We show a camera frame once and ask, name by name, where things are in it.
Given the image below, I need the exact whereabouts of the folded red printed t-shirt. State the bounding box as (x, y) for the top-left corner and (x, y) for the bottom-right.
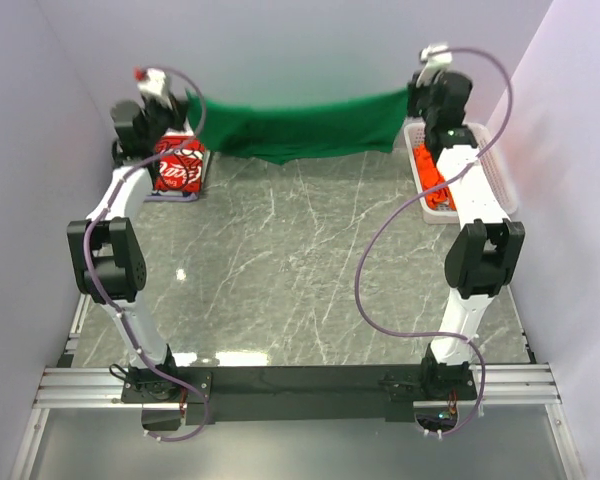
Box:
(154, 135), (208, 196)

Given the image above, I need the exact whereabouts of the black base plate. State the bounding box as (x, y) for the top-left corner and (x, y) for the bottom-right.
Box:
(121, 362), (477, 425)

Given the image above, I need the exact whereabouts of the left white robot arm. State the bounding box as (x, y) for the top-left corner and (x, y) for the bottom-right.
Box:
(67, 95), (188, 402)

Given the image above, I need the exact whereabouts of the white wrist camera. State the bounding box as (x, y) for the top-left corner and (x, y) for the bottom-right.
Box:
(134, 68), (171, 102)
(416, 43), (453, 87)

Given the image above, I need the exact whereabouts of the green t-shirt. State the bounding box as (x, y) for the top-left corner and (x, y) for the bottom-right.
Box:
(187, 88), (409, 165)

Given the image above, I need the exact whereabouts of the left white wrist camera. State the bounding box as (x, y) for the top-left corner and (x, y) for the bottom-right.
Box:
(134, 68), (171, 102)

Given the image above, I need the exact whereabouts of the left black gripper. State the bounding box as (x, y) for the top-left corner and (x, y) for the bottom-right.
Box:
(142, 92), (192, 151)

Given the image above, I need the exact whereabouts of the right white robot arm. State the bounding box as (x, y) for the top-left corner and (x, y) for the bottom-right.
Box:
(407, 70), (525, 399)

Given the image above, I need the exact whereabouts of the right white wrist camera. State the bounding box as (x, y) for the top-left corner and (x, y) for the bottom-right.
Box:
(416, 43), (453, 87)

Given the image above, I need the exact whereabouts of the orange t-shirt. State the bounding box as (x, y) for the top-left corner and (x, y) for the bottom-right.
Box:
(413, 143), (455, 210)

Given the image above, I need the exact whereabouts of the aluminium rail frame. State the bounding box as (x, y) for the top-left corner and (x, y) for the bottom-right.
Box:
(12, 297), (584, 479)

